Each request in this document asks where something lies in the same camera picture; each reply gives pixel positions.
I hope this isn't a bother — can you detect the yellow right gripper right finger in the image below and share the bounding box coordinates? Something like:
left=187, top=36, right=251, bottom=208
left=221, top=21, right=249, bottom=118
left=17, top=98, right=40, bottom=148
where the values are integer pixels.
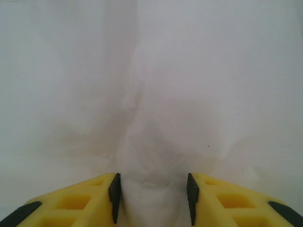
left=186, top=172, right=303, bottom=227

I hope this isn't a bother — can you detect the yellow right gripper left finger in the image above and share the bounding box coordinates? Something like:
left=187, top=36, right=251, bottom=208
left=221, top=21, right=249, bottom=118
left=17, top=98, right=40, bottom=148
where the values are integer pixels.
left=4, top=172, right=123, bottom=227

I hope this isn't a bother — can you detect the white paper napkin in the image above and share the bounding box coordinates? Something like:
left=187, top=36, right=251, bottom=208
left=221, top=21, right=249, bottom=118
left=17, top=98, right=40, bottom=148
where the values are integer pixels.
left=0, top=0, right=303, bottom=227

